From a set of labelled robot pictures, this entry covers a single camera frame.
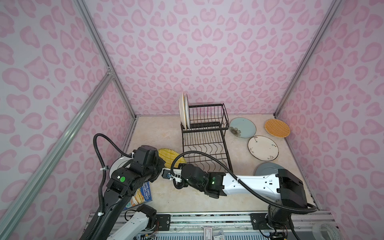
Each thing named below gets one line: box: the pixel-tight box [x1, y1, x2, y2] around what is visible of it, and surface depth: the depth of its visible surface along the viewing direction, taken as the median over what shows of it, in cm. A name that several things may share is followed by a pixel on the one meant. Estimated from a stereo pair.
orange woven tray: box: [264, 119, 291, 138], surface depth 113 cm
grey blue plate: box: [253, 162, 284, 176], surface depth 92 cm
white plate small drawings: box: [247, 135, 279, 162], surface depth 103 cm
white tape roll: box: [312, 223, 342, 240], surface depth 70 cm
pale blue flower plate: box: [229, 117, 257, 139], surface depth 113 cm
